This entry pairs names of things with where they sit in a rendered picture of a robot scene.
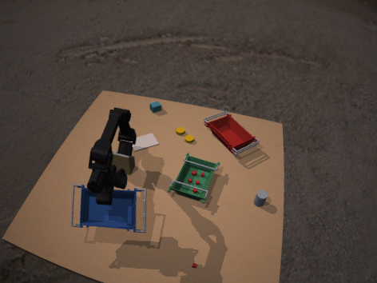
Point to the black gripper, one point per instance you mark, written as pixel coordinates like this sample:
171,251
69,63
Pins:
105,197

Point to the yellow flat disc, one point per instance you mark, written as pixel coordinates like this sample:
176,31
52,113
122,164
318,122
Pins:
180,131
189,139

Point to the green plastic tray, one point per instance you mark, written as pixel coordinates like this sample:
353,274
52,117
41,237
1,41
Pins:
186,173

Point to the grey cylinder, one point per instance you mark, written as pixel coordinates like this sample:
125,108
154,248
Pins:
260,198

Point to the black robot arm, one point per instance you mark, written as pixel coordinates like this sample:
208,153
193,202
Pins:
102,153

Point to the red plastic tray with grey wire bars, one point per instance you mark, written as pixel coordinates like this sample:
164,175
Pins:
231,131

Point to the small teal block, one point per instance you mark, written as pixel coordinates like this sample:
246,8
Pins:
155,107

